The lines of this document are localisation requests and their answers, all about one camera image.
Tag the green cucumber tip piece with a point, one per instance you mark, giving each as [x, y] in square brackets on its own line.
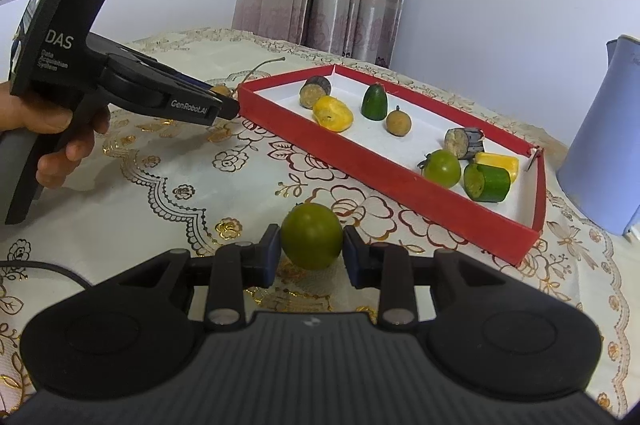
[374, 104]

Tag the red shallow box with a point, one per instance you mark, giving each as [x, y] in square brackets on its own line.
[400, 185]

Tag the green round fruit with calyx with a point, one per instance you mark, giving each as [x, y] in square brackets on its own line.
[442, 169]

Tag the brown longan long stem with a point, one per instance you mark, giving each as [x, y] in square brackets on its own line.
[220, 91]

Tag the small dark sugarcane chunk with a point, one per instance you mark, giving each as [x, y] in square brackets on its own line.
[460, 142]

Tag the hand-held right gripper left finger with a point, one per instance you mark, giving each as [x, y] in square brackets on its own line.
[272, 255]

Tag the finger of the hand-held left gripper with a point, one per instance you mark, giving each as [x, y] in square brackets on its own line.
[192, 82]
[231, 109]

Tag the person's left hand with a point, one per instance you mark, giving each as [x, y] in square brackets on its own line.
[55, 170]

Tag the brown longan short stem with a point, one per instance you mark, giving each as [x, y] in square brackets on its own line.
[398, 124]

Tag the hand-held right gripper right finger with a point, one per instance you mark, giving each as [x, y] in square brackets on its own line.
[350, 260]

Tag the light blue electric kettle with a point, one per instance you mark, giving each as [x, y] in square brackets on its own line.
[605, 130]

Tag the large dark sugarcane chunk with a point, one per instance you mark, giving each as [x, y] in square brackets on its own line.
[314, 94]

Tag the green cucumber cut piece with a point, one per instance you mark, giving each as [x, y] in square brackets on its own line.
[492, 185]

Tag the green lime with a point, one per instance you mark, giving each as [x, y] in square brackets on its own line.
[311, 235]

